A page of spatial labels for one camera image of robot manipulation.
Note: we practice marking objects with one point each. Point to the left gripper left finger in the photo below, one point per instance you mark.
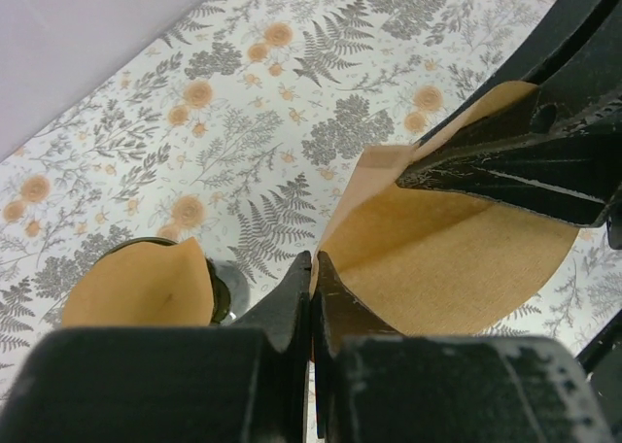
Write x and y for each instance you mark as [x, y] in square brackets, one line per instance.
[244, 382]

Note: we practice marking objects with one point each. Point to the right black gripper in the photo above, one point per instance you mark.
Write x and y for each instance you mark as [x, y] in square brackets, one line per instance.
[580, 188]

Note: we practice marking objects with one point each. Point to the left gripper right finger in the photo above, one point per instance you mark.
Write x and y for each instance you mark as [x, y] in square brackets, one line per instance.
[374, 384]

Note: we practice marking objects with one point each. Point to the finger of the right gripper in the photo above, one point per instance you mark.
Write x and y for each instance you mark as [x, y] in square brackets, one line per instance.
[521, 105]

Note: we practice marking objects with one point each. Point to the dark green coffee dripper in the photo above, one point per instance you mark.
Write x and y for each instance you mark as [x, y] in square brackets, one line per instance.
[218, 287]

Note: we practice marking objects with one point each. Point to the brown paper coffee filter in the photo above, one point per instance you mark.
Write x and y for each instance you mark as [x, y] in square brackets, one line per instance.
[144, 284]

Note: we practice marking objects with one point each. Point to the floral tablecloth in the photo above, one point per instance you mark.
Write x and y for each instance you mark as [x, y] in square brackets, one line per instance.
[240, 128]

